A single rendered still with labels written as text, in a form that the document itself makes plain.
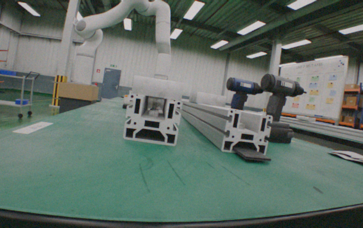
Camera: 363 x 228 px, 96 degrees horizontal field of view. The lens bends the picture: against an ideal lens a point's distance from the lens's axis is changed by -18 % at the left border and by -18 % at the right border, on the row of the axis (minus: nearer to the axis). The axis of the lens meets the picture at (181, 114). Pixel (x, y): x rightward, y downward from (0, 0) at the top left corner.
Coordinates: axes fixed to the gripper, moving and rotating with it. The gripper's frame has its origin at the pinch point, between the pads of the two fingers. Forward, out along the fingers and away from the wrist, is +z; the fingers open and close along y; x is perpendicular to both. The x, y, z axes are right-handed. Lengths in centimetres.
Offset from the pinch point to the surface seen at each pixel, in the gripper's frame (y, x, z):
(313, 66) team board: -258, -171, -102
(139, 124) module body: 2, 85, 0
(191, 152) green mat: -8, 88, 3
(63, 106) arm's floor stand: 58, 1, 9
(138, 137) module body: 2, 85, 3
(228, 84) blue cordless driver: -29, 41, -15
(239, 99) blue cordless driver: -35, 42, -10
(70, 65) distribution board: 538, -1012, -109
